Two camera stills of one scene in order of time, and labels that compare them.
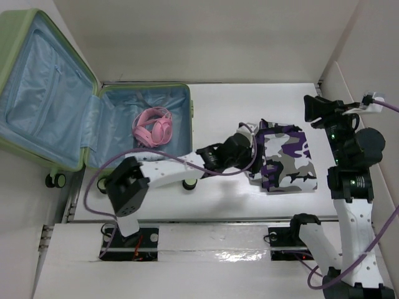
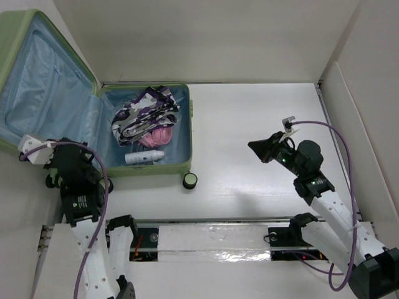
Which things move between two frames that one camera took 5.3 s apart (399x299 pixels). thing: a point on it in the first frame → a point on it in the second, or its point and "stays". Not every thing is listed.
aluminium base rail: x=259 y=238 stays
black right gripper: x=330 y=111 → x=265 y=149
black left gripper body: x=243 y=162 → x=95 y=170
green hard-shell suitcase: x=55 y=117 stays
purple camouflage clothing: x=283 y=161 → x=153 y=108
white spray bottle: x=146 y=156 stays
